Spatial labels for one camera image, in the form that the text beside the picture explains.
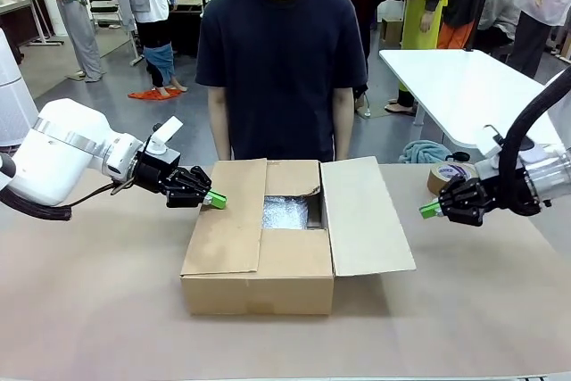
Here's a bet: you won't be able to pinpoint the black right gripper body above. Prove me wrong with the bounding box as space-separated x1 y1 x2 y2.
471 166 506 222

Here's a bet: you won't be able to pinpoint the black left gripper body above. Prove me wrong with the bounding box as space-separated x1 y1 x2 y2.
132 151 198 199

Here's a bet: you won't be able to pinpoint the brown cardboard box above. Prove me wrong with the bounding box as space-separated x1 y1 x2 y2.
179 155 418 317

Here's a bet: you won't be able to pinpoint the person's left forearm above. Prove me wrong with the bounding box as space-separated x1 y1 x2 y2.
331 85 357 162

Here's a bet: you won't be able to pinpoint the person's right forearm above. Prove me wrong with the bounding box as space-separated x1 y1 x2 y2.
207 85 234 162

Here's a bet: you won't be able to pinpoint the brown packing tape roll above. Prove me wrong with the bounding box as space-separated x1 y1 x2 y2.
426 160 480 197

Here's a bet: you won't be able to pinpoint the teal towel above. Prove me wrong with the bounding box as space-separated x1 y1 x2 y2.
397 139 450 165

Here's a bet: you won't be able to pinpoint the orange cloth on floor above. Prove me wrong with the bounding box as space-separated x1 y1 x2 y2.
128 87 189 102

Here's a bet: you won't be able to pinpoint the white side table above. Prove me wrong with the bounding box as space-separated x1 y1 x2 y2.
378 48 568 151

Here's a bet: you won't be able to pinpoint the person in black t-shirt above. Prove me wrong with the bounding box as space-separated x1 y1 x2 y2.
194 0 369 163

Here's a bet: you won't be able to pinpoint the white air purifier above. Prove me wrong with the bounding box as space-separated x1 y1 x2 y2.
0 27 41 148

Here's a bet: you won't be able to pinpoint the small cardboard box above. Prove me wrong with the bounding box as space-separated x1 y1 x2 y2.
380 17 406 46

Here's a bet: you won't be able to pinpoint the figure in yellow skirt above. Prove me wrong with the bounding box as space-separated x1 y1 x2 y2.
385 0 449 117

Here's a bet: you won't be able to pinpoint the seated person in grey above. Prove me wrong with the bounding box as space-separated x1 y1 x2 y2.
476 0 521 62

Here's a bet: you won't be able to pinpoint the black office chair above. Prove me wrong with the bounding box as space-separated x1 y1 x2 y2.
87 0 123 29

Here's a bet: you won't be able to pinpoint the mannequin yellow top grey trousers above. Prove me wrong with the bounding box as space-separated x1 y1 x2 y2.
47 0 105 85

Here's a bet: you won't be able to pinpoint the white wooden table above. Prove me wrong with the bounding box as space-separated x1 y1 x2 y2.
0 0 66 47

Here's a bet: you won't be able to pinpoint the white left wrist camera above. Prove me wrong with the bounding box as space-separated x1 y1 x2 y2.
148 116 185 153

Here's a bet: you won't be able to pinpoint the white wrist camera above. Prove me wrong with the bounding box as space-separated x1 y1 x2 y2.
474 123 509 172
148 116 185 153

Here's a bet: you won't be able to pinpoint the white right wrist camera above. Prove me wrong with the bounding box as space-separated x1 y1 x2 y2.
474 123 509 172

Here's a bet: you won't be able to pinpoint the black right arm cable sleeve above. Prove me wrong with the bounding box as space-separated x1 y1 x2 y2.
498 70 571 218

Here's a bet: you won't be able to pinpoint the black arm cable sleeve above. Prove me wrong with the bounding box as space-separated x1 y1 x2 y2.
498 70 571 218
0 152 136 222

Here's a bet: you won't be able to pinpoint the black left arm cable sleeve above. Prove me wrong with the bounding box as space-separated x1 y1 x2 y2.
0 152 136 222

